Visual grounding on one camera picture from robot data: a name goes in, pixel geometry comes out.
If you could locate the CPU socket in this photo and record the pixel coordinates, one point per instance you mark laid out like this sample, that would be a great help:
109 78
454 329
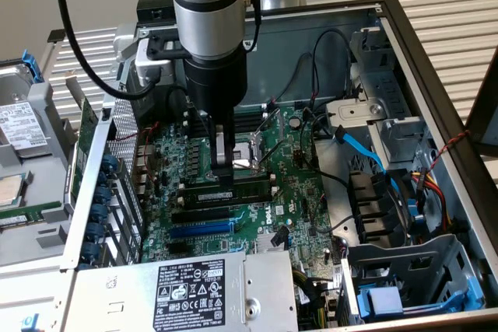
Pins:
245 153

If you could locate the silver power supply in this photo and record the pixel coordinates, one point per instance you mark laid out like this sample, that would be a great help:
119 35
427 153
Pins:
132 308

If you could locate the grey disk bay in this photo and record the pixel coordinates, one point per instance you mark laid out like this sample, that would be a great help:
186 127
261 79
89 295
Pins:
428 258

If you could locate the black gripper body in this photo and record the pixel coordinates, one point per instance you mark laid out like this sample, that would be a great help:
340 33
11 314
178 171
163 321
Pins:
216 79

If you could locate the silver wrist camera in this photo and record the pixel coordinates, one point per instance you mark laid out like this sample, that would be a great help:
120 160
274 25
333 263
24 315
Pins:
149 67

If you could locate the silver socket cover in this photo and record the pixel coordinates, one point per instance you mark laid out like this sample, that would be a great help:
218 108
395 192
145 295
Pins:
255 145

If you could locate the short black expansion slot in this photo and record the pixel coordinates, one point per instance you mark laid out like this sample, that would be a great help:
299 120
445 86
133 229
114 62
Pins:
177 247

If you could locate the blue plastic disk tray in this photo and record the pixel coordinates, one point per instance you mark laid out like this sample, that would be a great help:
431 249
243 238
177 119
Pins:
385 301

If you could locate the blue case latch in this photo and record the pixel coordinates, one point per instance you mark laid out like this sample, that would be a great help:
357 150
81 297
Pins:
30 323

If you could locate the green Dell motherboard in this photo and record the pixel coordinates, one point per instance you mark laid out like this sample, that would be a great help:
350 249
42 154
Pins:
295 176

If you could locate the grey optical drive cage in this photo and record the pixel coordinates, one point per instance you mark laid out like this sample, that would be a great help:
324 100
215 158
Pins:
383 75

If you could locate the green RAM stick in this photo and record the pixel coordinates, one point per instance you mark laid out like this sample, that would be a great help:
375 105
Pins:
15 219
214 195

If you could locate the silver CPU chip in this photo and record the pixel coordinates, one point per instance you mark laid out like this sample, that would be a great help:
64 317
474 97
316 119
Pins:
9 190

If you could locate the hard disk with blue bracket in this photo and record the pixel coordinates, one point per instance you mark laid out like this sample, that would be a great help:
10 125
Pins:
23 124

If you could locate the thin metal locking lever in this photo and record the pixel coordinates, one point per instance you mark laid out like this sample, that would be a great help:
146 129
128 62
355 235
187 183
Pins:
199 117

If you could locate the green graphics card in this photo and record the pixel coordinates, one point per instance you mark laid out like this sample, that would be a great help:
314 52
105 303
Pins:
88 122

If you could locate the black profile end cap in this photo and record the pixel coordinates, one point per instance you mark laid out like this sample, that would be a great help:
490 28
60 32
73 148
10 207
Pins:
56 35

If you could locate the open grey PC case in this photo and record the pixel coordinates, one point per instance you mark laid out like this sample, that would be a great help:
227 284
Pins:
295 44

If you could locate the dark framed screen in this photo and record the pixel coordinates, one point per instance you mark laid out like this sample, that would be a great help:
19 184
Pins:
480 95

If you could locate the long black expansion slot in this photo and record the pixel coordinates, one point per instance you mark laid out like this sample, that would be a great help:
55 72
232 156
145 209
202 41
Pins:
200 215

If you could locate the blue expansion slot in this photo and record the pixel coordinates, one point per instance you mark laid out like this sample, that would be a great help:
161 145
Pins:
200 229

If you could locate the silver disk bay cage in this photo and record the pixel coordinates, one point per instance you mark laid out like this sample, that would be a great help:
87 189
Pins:
350 112

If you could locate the round coin cell battery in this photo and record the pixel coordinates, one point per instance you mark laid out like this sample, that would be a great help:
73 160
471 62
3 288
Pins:
296 122

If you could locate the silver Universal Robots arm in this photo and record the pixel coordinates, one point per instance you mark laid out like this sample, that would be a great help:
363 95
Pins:
208 17

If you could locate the black box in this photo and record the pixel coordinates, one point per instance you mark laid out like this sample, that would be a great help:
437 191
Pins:
155 5

